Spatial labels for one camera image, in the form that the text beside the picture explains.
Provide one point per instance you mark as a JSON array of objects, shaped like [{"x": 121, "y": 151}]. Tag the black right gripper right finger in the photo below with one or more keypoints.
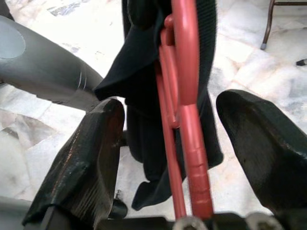
[{"x": 268, "y": 153}]

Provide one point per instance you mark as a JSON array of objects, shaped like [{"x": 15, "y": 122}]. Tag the black ribbed knit garment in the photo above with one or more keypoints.
[{"x": 144, "y": 72}]

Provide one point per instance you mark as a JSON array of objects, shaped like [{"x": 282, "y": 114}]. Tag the red plastic hanger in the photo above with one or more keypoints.
[{"x": 199, "y": 167}]

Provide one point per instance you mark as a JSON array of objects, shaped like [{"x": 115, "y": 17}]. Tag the marble top table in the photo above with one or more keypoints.
[{"x": 266, "y": 31}]

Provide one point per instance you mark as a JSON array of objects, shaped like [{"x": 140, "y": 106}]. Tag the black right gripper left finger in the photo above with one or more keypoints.
[{"x": 91, "y": 155}]

